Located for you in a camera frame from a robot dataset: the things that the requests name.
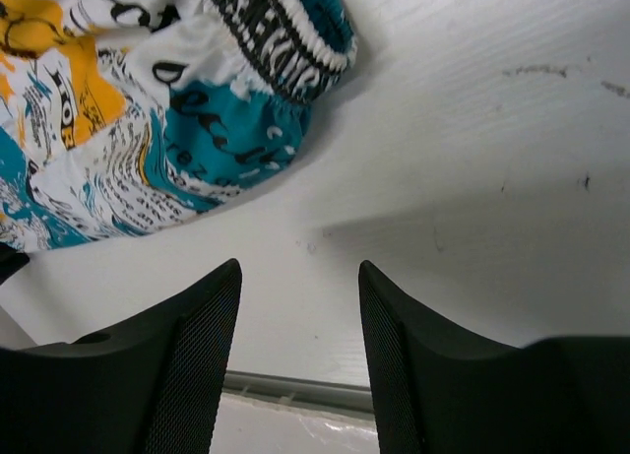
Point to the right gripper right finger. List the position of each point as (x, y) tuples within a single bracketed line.
[(437, 387)]

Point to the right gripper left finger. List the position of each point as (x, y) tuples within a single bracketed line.
[(149, 384)]

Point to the white patterned printed shorts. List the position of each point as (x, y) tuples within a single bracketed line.
[(126, 117)]

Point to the aluminium table edge rail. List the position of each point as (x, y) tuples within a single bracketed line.
[(331, 397)]

